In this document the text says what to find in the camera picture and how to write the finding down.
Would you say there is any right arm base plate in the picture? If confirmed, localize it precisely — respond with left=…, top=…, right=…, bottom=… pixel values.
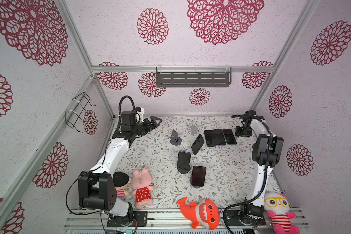
left=222, top=208, right=266, bottom=227

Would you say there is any grey round phone stand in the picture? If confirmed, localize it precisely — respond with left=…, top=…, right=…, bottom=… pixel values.
left=170, top=130, right=182, bottom=146

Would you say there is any black wire wall rack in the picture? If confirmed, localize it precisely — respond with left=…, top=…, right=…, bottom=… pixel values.
left=64, top=92, right=97, bottom=133

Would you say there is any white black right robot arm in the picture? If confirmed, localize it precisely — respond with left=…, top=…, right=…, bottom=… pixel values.
left=235, top=110, right=284, bottom=218

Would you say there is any black corrugated cable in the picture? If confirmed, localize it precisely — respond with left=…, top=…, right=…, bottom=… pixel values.
left=118, top=95, right=136, bottom=118
left=222, top=112, right=274, bottom=234

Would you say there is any left black corrugated cable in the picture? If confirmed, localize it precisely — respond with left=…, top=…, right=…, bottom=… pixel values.
left=118, top=95, right=136, bottom=118

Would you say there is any black-haired boy plush doll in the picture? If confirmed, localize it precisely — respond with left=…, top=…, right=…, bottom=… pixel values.
left=113, top=172, right=132, bottom=200

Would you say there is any right black corrugated cable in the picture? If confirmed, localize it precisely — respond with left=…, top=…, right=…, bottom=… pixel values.
left=222, top=112, right=274, bottom=234

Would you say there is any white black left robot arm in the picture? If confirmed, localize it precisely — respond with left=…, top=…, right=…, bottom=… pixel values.
left=77, top=108, right=162, bottom=217

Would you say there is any teal-edged black phone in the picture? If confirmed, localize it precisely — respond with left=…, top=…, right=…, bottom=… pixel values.
left=223, top=129, right=237, bottom=145

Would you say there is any black slab phone stand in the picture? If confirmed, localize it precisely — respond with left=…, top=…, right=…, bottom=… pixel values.
left=177, top=164, right=191, bottom=174

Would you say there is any white folding phone stand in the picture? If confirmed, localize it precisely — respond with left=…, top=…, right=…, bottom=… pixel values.
left=190, top=124, right=199, bottom=136

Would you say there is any dark round phone stand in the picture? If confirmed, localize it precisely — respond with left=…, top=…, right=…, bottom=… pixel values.
left=190, top=176, right=205, bottom=189

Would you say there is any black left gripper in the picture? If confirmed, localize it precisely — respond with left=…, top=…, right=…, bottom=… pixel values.
left=132, top=115, right=161, bottom=136

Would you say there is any white pink glasses plush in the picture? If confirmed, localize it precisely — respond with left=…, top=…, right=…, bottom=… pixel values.
left=264, top=192, right=300, bottom=234

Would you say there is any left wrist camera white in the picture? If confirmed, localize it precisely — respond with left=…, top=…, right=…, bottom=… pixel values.
left=135, top=107, right=145, bottom=123

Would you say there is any pink pig plush toy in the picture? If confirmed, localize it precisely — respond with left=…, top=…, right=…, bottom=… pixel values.
left=131, top=167, right=155, bottom=209

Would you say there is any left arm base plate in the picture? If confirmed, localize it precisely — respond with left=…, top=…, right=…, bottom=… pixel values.
left=107, top=210, right=148, bottom=228

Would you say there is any black phone reddish screen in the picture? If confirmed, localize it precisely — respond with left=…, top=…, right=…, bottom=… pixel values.
left=191, top=166, right=206, bottom=188

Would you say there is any blue-edged black phone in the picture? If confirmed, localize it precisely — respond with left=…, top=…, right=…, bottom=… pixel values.
left=213, top=129, right=226, bottom=146

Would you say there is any grey wall shelf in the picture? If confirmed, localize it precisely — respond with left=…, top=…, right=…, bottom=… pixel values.
left=155, top=67, right=232, bottom=88

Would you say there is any red shark plush toy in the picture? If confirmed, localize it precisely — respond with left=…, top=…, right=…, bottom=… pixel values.
left=176, top=198, right=221, bottom=231

